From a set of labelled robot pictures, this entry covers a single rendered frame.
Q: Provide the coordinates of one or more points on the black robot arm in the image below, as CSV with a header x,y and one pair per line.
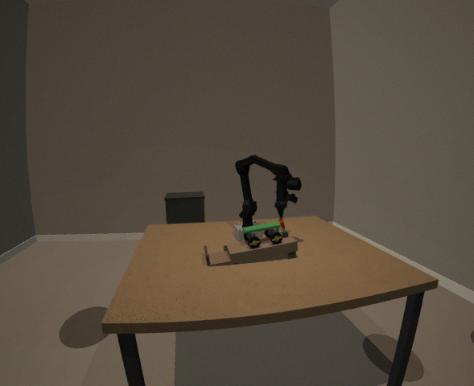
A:
x,y
249,206

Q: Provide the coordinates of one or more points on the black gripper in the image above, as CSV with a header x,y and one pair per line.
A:
x,y
281,201

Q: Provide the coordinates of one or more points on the tan wooden ramp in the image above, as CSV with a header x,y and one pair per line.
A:
x,y
241,251

